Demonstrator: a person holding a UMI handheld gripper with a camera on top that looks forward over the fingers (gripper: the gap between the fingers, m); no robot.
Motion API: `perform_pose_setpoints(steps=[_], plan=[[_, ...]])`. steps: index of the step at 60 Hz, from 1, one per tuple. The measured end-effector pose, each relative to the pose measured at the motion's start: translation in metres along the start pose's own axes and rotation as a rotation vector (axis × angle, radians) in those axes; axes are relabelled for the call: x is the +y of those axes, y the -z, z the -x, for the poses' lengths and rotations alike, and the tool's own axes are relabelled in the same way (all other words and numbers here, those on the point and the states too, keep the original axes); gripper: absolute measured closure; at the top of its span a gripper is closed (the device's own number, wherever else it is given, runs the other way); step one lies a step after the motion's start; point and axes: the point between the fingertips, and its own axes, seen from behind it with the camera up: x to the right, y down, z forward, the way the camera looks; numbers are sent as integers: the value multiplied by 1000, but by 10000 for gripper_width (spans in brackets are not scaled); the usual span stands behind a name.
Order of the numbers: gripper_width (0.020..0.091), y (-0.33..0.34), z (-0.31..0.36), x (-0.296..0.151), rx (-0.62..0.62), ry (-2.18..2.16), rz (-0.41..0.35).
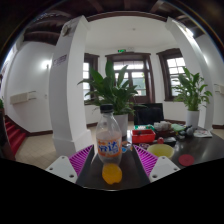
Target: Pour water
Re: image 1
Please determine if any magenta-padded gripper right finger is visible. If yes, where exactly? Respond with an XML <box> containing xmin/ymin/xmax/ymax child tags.
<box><xmin>129</xmin><ymin>144</ymin><xmax>181</xmax><ymax>188</ymax></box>

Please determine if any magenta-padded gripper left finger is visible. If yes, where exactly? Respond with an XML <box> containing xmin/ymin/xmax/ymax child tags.
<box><xmin>45</xmin><ymin>144</ymin><xmax>98</xmax><ymax>188</ymax></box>

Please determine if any orange soda plastic bottle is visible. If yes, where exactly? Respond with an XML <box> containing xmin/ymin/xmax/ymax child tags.
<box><xmin>95</xmin><ymin>103</ymin><xmax>123</xmax><ymax>185</ymax></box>

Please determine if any pale yellow plastic cup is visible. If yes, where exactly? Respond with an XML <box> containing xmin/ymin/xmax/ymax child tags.
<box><xmin>146</xmin><ymin>143</ymin><xmax>175</xmax><ymax>160</ymax></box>

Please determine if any flat round red coaster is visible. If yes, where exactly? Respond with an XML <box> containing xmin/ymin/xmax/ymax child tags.
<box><xmin>178</xmin><ymin>153</ymin><xmax>196</xmax><ymax>167</ymax></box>

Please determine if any red rectangular box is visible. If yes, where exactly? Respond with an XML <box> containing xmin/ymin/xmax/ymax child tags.
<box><xmin>131</xmin><ymin>128</ymin><xmax>157</xmax><ymax>145</ymax></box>

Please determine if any green and white box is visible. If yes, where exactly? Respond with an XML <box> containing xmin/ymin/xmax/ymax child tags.
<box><xmin>133</xmin><ymin>124</ymin><xmax>155</xmax><ymax>132</ymax></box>

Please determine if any printed paper booklet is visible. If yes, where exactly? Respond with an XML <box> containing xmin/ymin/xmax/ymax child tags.
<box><xmin>193</xmin><ymin>129</ymin><xmax>213</xmax><ymax>139</ymax></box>

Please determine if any black chair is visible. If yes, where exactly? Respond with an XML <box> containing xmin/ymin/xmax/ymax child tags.
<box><xmin>133</xmin><ymin>103</ymin><xmax>165</xmax><ymax>126</ymax></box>

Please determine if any red carpeted staircase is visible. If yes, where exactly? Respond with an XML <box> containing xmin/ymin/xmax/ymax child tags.
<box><xmin>3</xmin><ymin>114</ymin><xmax>28</xmax><ymax>158</ymax></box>

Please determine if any leafy plant in white pot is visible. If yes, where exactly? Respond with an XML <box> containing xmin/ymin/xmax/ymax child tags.
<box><xmin>171</xmin><ymin>66</ymin><xmax>213</xmax><ymax>129</ymax></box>
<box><xmin>78</xmin><ymin>59</ymin><xmax>146</xmax><ymax>137</ymax></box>

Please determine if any dark wooden double door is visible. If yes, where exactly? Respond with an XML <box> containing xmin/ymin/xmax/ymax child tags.
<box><xmin>105</xmin><ymin>52</ymin><xmax>156</xmax><ymax>104</ymax></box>

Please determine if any dark-framed window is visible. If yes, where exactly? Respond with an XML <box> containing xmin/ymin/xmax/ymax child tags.
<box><xmin>156</xmin><ymin>48</ymin><xmax>188</xmax><ymax>102</ymax></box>
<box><xmin>83</xmin><ymin>53</ymin><xmax>100</xmax><ymax>101</ymax></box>

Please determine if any white wall-mounted unit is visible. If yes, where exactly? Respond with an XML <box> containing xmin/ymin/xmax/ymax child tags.
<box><xmin>9</xmin><ymin>91</ymin><xmax>38</xmax><ymax>105</ymax></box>
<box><xmin>214</xmin><ymin>83</ymin><xmax>224</xmax><ymax>96</ymax></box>

